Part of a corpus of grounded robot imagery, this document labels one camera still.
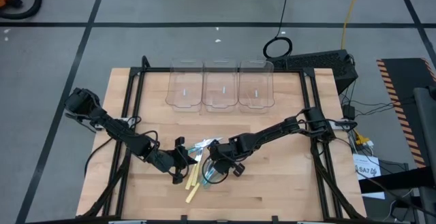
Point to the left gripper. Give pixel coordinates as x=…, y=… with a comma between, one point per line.
x=167, y=161

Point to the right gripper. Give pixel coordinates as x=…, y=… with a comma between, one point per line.
x=225, y=149

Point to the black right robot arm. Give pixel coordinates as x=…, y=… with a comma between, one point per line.
x=272, y=130

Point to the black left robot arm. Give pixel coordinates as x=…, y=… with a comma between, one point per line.
x=116, y=127

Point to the clear plastic bin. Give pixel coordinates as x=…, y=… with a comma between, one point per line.
x=219, y=81
x=184, y=81
x=255, y=81

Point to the black power adapter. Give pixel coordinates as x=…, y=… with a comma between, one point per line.
x=349, y=111

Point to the black computer case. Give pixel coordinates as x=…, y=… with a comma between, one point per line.
x=316, y=64

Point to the white paper label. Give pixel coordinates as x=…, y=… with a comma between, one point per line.
x=366, y=162

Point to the black metal beam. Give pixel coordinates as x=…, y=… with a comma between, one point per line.
x=402, y=181

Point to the black hazard striped platform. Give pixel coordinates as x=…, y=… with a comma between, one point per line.
x=405, y=77

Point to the grey metal post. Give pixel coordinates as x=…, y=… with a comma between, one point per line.
x=427, y=132

